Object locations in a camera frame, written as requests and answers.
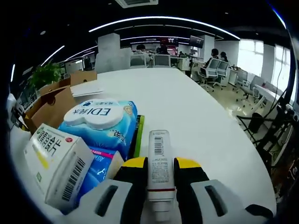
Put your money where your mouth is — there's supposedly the white spray bottle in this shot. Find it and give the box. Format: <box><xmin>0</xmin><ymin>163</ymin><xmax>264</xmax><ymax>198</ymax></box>
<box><xmin>146</xmin><ymin>130</ymin><xmax>177</xmax><ymax>223</ymax></box>

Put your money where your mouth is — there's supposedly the white medicine box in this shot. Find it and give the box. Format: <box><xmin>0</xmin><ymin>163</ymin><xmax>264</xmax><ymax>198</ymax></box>
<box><xmin>23</xmin><ymin>123</ymin><xmax>94</xmax><ymax>216</ymax></box>

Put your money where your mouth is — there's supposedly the black tripod stand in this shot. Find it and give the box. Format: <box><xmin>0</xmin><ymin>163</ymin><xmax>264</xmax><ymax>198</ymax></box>
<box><xmin>237</xmin><ymin>93</ymin><xmax>295</xmax><ymax>164</ymax></box>

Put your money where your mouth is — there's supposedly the black monitor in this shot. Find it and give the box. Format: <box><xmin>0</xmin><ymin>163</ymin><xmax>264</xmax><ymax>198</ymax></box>
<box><xmin>190</xmin><ymin>35</ymin><xmax>204</xmax><ymax>49</ymax></box>

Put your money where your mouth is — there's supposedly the white table socket panel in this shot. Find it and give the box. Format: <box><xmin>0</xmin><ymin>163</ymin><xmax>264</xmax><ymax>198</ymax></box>
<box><xmin>71</xmin><ymin>85</ymin><xmax>104</xmax><ymax>98</ymax></box>

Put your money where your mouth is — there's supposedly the black waste bin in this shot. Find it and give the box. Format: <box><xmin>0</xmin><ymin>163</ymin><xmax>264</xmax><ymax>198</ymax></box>
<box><xmin>248</xmin><ymin>112</ymin><xmax>266</xmax><ymax>134</ymax></box>

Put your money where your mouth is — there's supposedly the brown cardboard shoe box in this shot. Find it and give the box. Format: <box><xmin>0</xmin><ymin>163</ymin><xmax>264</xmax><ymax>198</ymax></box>
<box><xmin>23</xmin><ymin>70</ymin><xmax>98</xmax><ymax>136</ymax></box>

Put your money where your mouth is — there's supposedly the red wall screen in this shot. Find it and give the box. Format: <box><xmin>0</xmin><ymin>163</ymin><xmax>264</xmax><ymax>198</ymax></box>
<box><xmin>160</xmin><ymin>36</ymin><xmax>179</xmax><ymax>45</ymax></box>

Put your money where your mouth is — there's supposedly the ceiling air conditioner vent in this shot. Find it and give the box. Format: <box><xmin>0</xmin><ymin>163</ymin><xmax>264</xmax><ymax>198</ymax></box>
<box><xmin>114</xmin><ymin>0</ymin><xmax>159</xmax><ymax>9</ymax></box>

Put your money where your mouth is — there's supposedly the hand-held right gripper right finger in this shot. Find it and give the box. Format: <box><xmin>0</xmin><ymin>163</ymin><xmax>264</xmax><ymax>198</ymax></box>
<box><xmin>173</xmin><ymin>156</ymin><xmax>257</xmax><ymax>224</ymax></box>

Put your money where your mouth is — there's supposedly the green potted plant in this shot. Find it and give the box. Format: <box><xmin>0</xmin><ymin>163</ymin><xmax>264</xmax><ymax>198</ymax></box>
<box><xmin>30</xmin><ymin>63</ymin><xmax>63</xmax><ymax>91</ymax></box>

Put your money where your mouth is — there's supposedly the white office chair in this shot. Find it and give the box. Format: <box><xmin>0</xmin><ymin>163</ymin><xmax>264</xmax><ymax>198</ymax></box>
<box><xmin>217</xmin><ymin>61</ymin><xmax>231</xmax><ymax>91</ymax></box>
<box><xmin>198</xmin><ymin>58</ymin><xmax>221</xmax><ymax>92</ymax></box>

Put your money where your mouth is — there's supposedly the long ceiling light strip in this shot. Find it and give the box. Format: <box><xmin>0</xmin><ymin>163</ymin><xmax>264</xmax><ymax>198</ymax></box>
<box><xmin>88</xmin><ymin>16</ymin><xmax>239</xmax><ymax>39</ymax></box>

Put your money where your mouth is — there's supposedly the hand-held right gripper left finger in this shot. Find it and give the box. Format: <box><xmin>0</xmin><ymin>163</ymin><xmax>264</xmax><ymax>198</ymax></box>
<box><xmin>50</xmin><ymin>156</ymin><xmax>149</xmax><ymax>224</ymax></box>

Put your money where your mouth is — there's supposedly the white blue wet wipes pack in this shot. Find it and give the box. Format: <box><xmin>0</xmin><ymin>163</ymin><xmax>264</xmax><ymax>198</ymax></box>
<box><xmin>58</xmin><ymin>99</ymin><xmax>139</xmax><ymax>161</ymax></box>

